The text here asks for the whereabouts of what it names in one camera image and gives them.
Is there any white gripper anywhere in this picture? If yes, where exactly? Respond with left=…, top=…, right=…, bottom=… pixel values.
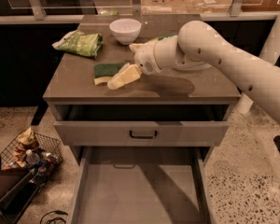
left=107, top=35, right=190, bottom=90

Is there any green and yellow sponge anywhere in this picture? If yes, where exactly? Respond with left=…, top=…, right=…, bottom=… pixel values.
left=93, top=63, right=124, bottom=85

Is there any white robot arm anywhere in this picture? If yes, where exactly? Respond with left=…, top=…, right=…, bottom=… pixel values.
left=107, top=12, right=280, bottom=125

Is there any grey drawer cabinet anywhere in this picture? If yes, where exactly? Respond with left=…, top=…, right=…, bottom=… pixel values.
left=44, top=16, right=239, bottom=159

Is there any grey top drawer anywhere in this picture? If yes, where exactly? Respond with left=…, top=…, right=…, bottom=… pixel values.
left=54, top=105, right=229, bottom=147

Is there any grey open middle drawer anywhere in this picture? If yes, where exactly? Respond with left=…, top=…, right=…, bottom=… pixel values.
left=68, top=147, right=217, bottom=224

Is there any white ceramic bowl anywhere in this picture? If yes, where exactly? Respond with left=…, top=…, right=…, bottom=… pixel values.
left=109, top=19, right=142, bottom=45

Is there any green chip bag right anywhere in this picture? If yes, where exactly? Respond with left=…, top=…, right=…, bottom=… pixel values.
left=157, top=34, right=177, bottom=41

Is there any green chip bag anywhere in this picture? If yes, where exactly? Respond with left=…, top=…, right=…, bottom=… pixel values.
left=52, top=30, right=103, bottom=58
left=157, top=34, right=177, bottom=41

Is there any green chip bag left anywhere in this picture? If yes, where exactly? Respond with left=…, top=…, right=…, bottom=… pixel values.
left=52, top=30, right=103, bottom=58

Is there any plastic bottle in basket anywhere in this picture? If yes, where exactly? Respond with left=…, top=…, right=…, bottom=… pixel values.
left=26, top=149, right=40, bottom=166

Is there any dark bin lower left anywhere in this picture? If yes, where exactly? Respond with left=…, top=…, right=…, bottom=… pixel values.
left=0, top=156, right=36, bottom=224

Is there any wire basket with trash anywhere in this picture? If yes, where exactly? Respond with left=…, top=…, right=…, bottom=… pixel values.
left=1, top=128, right=63, bottom=185

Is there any black cable on floor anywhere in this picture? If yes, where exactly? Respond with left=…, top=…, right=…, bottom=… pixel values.
left=39, top=210, right=69, bottom=224

